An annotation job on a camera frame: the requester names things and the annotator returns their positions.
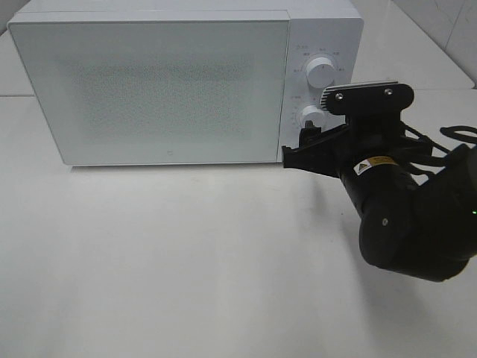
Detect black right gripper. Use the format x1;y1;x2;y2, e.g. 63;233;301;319
282;111;414;210

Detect white timer knob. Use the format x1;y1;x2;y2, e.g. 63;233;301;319
300;105;326;128

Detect white microwave door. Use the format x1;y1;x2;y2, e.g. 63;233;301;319
10;21;288;166

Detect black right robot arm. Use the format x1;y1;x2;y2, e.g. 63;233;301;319
282;113;476;282

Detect upper white round knob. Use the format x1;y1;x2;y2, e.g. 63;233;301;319
305;55;336;89

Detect white microwave oven body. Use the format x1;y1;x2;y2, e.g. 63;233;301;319
9;10;363;166

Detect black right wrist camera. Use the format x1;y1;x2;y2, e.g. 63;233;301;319
320;81;414;116

